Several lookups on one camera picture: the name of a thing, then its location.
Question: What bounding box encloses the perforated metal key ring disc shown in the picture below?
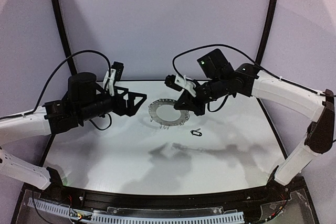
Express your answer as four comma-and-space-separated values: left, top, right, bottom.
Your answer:
148, 98, 190, 129

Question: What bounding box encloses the black key tag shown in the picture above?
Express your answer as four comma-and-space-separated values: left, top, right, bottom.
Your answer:
190, 129, 203, 137

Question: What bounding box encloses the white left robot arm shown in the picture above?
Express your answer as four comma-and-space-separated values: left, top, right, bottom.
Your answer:
1, 72, 147, 190

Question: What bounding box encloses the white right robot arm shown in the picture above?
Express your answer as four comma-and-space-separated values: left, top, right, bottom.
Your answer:
165, 48, 335, 186

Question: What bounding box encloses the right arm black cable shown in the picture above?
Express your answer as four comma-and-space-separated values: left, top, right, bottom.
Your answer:
172, 43, 334, 113

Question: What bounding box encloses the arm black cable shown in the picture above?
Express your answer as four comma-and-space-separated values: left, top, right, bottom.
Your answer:
172, 43, 334, 113
0, 49, 113, 131

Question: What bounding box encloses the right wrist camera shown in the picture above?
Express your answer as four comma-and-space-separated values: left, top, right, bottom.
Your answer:
164, 75, 196, 97

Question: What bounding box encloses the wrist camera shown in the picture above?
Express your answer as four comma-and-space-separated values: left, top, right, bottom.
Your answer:
103, 61, 124, 97
164, 75, 196, 97

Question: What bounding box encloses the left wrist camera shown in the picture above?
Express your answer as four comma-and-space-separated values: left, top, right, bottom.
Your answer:
103, 61, 124, 97

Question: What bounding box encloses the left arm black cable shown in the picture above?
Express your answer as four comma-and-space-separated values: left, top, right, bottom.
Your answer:
0, 49, 113, 131

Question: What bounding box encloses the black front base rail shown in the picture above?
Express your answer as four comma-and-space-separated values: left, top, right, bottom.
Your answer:
22, 179, 313, 216

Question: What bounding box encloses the white slotted cable duct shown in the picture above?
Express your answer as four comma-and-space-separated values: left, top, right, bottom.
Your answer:
26, 198, 245, 224

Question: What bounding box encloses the left black frame post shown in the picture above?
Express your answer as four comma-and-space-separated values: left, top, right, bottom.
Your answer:
46, 0, 78, 75

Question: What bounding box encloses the black frame post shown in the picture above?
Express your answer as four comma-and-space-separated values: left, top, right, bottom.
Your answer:
255, 0, 277, 65
46, 0, 78, 75

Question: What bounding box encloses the right black frame post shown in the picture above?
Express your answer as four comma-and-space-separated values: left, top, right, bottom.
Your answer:
255, 0, 277, 65

